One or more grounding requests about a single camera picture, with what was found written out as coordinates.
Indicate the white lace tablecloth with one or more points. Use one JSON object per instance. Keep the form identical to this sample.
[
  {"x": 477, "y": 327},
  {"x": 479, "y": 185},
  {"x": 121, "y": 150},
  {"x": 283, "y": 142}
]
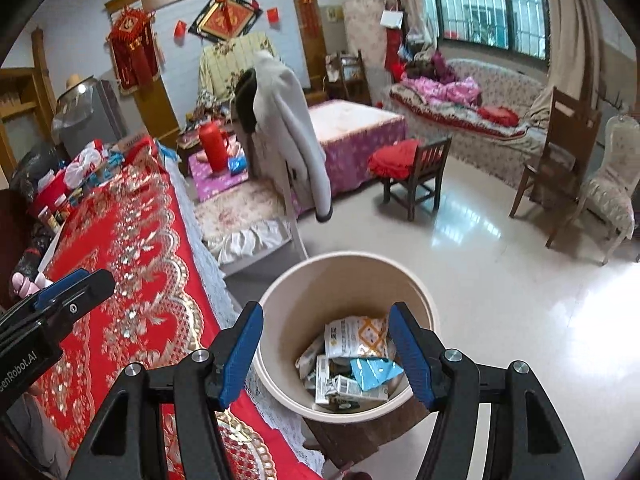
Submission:
[{"x": 200, "y": 240}]

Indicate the small labelled bottle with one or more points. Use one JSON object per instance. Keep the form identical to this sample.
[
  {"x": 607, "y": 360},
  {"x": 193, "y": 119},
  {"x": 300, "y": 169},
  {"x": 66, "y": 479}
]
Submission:
[{"x": 47, "y": 217}]

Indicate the framed red diamond picture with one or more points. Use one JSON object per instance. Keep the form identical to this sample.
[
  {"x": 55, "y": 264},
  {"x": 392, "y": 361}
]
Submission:
[{"x": 225, "y": 17}]

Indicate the floral sofa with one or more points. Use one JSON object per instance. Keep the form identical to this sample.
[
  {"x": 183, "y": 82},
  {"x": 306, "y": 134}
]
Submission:
[{"x": 500, "y": 150}]

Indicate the pink thermos bottle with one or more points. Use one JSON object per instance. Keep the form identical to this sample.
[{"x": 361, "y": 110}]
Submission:
[{"x": 22, "y": 285}]

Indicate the red thermos jug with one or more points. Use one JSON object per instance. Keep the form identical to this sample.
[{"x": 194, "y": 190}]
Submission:
[{"x": 212, "y": 150}]

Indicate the red hanging bag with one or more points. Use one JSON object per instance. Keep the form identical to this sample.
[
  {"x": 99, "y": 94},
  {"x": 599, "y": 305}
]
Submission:
[{"x": 395, "y": 50}]

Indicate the small dark wooden stool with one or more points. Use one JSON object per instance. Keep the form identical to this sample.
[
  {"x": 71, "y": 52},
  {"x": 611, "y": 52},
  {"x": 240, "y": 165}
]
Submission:
[{"x": 415, "y": 185}]

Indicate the blue packet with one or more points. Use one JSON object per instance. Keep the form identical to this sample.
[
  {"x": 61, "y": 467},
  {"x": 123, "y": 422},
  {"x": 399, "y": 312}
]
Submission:
[{"x": 237, "y": 162}]

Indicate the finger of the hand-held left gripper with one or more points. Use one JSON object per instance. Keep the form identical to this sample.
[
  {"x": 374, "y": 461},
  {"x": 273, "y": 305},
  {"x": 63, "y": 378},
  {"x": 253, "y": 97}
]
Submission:
[
  {"x": 90, "y": 287},
  {"x": 52, "y": 290}
]

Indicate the brown wooden armchair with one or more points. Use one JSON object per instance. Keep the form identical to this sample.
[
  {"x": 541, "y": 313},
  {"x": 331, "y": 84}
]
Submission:
[{"x": 555, "y": 160}]

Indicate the white red plastic bag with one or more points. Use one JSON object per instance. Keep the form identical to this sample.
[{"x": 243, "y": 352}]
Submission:
[{"x": 82, "y": 165}]

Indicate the cream floral cloth cover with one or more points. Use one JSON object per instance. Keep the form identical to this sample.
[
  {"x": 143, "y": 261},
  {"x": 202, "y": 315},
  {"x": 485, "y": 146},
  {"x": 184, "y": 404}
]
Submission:
[{"x": 225, "y": 60}]

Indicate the white paper bag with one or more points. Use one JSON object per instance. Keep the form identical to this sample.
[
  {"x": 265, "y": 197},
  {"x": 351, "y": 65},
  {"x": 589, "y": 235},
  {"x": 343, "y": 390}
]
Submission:
[{"x": 391, "y": 19}]

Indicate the dark slatted chair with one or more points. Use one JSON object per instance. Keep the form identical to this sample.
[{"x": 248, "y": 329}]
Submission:
[{"x": 350, "y": 77}]

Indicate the grey white coat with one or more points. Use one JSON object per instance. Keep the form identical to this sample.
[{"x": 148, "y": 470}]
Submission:
[{"x": 290, "y": 130}]

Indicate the red pillow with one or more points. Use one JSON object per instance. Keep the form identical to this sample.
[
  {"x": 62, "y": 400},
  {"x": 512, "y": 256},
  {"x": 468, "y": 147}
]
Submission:
[{"x": 497, "y": 116}]

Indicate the tall floral covered appliance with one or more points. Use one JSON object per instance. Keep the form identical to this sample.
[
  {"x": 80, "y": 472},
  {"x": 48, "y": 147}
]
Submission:
[{"x": 362, "y": 45}]

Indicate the pink clothes pile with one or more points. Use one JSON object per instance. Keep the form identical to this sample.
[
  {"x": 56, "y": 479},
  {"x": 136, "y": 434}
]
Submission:
[{"x": 445, "y": 90}]

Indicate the white ornate chair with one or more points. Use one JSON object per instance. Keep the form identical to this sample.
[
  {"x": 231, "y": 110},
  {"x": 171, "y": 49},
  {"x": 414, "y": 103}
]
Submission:
[{"x": 610, "y": 195}]

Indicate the purple floral covered table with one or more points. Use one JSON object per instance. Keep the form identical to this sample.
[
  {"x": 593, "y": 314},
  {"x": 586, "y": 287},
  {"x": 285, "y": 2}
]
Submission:
[{"x": 360, "y": 140}]

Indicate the small purple covered table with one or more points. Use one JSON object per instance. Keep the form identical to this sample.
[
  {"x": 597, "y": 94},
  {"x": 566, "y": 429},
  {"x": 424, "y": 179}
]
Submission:
[{"x": 220, "y": 177}]

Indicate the black plastic bag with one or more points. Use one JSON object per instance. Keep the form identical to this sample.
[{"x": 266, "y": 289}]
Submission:
[{"x": 32, "y": 165}]

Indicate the red white patterned blanket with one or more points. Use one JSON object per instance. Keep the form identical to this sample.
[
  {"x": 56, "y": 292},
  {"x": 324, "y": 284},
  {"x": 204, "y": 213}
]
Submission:
[{"x": 450, "y": 112}]

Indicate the red jar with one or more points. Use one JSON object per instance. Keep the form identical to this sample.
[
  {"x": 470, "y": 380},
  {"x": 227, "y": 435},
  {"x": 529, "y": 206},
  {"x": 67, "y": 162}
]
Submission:
[{"x": 52, "y": 192}]

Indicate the wooden shelf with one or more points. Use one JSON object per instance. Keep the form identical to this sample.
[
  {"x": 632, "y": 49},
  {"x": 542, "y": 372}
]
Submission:
[{"x": 22, "y": 95}]

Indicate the grey fridge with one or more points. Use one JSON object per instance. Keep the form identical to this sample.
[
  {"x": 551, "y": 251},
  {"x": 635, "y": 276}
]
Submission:
[{"x": 110, "y": 110}]

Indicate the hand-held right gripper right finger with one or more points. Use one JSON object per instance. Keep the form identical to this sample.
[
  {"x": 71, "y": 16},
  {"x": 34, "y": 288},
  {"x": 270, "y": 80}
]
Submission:
[{"x": 412, "y": 355}]

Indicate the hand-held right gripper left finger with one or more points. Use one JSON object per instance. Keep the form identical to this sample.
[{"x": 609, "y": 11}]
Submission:
[{"x": 240, "y": 355}]

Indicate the red seat cushion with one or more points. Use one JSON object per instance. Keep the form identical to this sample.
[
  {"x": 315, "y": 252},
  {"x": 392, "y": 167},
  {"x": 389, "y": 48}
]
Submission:
[{"x": 395, "y": 160}]

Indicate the blue wrapper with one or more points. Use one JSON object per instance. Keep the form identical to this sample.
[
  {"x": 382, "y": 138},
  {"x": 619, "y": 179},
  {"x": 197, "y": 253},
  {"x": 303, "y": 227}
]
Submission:
[{"x": 375, "y": 372}]

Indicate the red embroidered tablecloth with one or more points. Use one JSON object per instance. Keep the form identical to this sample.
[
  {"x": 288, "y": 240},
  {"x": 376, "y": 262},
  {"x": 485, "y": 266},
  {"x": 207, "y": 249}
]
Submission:
[{"x": 125, "y": 240}]

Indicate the red lantern ornament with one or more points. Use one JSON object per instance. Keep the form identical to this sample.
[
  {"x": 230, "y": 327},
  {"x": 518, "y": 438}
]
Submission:
[{"x": 132, "y": 45}]

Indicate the cardboard box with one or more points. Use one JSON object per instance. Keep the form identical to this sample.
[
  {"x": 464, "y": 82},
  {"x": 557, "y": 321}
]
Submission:
[{"x": 130, "y": 142}]

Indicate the chair with floral cushion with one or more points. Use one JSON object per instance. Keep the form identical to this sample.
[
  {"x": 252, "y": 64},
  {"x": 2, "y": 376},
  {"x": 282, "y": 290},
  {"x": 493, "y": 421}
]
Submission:
[{"x": 250, "y": 220}]

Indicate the beige plastic bin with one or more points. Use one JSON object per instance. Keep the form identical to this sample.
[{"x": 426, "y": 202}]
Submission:
[{"x": 350, "y": 280}]

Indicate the white orange patterned packet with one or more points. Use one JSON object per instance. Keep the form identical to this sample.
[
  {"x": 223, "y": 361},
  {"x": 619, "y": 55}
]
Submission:
[{"x": 355, "y": 335}]

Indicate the beige curtain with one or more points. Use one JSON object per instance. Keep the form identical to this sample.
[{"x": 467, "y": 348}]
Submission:
[{"x": 575, "y": 40}]

